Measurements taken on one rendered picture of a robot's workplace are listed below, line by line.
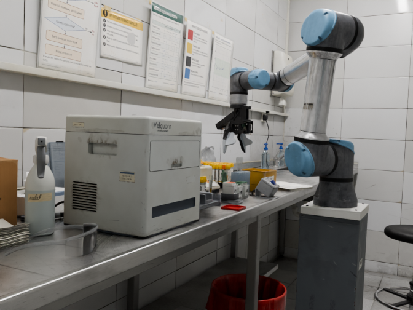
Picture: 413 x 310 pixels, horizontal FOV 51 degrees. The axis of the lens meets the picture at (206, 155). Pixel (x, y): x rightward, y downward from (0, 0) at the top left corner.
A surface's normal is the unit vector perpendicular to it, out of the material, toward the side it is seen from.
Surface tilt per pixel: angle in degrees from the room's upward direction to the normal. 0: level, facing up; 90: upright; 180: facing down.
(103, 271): 90
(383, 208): 90
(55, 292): 90
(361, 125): 90
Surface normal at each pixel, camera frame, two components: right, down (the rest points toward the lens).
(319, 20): -0.82, -0.12
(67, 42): 0.87, 0.11
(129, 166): -0.47, 0.03
